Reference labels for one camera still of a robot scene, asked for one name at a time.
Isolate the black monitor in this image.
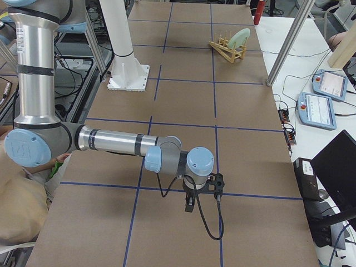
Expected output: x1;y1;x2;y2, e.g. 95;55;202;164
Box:
311;130;355;211

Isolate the near orange circuit board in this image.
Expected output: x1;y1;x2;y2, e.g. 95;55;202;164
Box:
284;129;296;146

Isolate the far orange circuit board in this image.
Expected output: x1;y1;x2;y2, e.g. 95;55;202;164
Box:
278;108;290;123

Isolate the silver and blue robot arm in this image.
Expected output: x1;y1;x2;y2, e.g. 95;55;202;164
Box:
5;1;224;212

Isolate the far teach pendant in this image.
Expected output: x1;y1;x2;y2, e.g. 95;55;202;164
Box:
312;69;347;102

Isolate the wooden dish rack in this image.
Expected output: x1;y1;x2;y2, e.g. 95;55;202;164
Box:
209;35;246;63

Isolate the light green plate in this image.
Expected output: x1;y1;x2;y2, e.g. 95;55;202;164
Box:
228;28;250;51

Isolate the beige cloth bag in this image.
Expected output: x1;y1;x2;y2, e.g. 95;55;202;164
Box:
1;142;48;245

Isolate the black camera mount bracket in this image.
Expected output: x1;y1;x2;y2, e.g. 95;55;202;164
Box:
206;173;225;202

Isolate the teach pendant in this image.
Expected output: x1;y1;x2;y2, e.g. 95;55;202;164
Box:
312;69;347;102
297;92;337;130

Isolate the wooden beam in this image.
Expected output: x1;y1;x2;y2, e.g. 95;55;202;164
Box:
328;22;355;69

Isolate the red bottle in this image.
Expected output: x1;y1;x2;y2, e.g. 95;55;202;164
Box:
254;0;266;25

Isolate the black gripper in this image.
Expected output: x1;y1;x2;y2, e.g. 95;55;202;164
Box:
182;176;197;212

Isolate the white pedestal column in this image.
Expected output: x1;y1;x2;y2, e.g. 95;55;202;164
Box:
100;0;150;92

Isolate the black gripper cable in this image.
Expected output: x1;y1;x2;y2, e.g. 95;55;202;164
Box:
157;172;225;240

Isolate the aluminium frame post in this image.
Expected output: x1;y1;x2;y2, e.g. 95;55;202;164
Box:
266;0;315;87

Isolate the orange circuit board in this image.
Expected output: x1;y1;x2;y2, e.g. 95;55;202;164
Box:
278;108;290;123
284;129;296;146

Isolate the near teach pendant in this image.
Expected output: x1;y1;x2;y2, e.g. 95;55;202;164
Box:
297;92;337;130

